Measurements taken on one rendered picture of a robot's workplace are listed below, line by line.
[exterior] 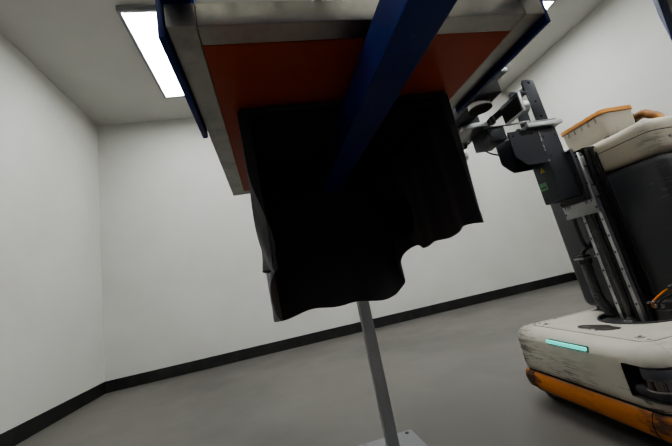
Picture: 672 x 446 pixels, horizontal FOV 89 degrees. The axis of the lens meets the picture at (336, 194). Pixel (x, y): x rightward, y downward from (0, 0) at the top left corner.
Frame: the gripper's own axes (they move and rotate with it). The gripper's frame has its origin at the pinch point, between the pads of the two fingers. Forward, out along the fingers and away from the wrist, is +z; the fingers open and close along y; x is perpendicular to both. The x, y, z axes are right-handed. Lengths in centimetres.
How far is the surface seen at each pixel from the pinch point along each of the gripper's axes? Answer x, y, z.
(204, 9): 24.2, -19.2, 3.8
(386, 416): -11, 75, 90
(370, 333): -12, 75, 62
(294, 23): 12.5, -19.0, 6.4
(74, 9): 138, 187, -199
